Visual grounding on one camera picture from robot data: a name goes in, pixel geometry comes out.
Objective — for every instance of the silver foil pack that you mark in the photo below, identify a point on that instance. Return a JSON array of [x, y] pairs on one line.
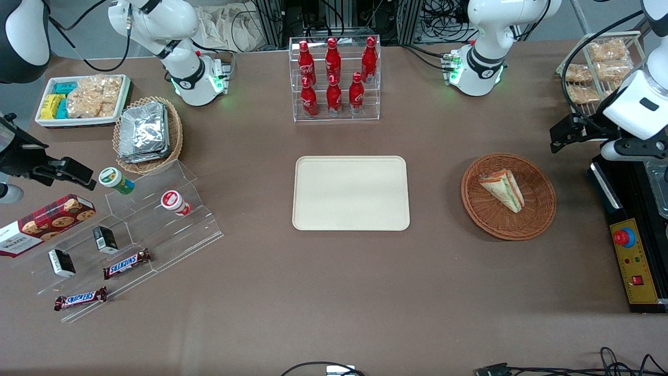
[[143, 128], [143, 158]]

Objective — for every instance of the red emergency stop button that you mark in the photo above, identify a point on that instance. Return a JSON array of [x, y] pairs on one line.
[[623, 237]]

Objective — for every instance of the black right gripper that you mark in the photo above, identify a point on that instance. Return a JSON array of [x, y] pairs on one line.
[[20, 158]]

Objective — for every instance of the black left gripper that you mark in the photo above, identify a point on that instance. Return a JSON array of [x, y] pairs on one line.
[[588, 130]]

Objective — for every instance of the teal snack pack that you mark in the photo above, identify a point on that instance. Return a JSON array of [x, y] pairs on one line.
[[65, 87], [62, 109]]

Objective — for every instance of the white cloth bag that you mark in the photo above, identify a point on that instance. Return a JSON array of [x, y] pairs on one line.
[[235, 28]]

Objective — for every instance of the clear acrylic stepped stand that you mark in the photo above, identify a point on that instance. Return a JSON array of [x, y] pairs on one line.
[[130, 284], [193, 235]]

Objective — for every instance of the green yogurt cup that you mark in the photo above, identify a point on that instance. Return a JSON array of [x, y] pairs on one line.
[[115, 180]]

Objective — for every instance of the red cola bottle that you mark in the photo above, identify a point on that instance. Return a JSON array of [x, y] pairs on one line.
[[305, 57], [356, 94], [334, 96], [309, 99], [333, 55], [369, 57]]

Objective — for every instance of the white plug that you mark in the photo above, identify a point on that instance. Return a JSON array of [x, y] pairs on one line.
[[340, 371]]

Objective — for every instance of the triangle sandwich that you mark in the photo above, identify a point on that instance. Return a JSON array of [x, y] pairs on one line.
[[503, 190]]

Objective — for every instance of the clear bag of crackers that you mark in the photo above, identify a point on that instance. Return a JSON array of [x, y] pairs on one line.
[[582, 94], [578, 73], [615, 70], [608, 50]]

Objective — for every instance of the beige plastic tray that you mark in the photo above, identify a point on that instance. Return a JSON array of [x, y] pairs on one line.
[[350, 193]]

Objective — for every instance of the clear rice cracker bag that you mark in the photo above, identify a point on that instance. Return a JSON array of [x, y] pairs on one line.
[[94, 96]]

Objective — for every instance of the yellow snack pack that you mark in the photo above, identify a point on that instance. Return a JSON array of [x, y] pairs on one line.
[[50, 106]]

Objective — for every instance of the red tartan cookie box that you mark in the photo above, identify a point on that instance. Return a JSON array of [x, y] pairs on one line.
[[47, 224]]

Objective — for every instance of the red yogurt cup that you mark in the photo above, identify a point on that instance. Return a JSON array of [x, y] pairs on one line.
[[174, 202]]

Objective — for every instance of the brown Snickers bar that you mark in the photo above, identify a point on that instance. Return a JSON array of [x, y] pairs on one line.
[[127, 263], [81, 298]]

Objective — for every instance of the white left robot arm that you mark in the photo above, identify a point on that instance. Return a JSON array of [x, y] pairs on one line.
[[485, 31]]

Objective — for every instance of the silver metal tray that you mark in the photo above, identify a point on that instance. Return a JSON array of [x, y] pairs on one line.
[[658, 188]]

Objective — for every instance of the clear acrylic bottle rack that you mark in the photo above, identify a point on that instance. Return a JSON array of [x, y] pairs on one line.
[[336, 117]]

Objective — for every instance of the small deep wicker basket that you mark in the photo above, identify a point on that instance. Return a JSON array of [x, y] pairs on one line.
[[175, 130]]

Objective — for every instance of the black control box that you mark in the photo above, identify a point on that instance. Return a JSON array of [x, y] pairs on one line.
[[616, 203]]

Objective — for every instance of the white rectangular snack tray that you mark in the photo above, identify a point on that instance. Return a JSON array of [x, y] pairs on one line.
[[83, 122]]

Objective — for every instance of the small black box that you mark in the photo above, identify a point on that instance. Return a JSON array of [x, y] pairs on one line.
[[105, 240], [61, 262]]

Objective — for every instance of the wide shallow wicker basket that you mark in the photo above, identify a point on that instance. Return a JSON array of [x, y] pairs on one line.
[[532, 214]]

